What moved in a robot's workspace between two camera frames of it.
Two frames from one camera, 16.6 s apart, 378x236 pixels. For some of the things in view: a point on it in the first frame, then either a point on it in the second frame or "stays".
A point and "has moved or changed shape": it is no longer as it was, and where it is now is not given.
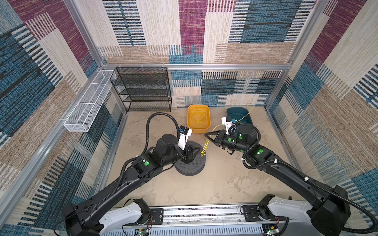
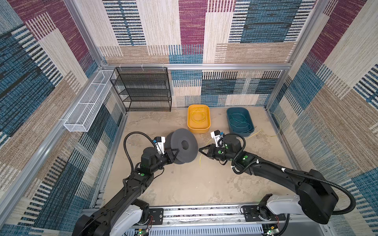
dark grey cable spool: x=195 y=166 has moved or changed shape
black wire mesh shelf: x=143 y=89 stays
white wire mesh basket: x=81 y=118 stays
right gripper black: x=218 y=140 → x=210 y=154
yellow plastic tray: x=198 y=118 stays
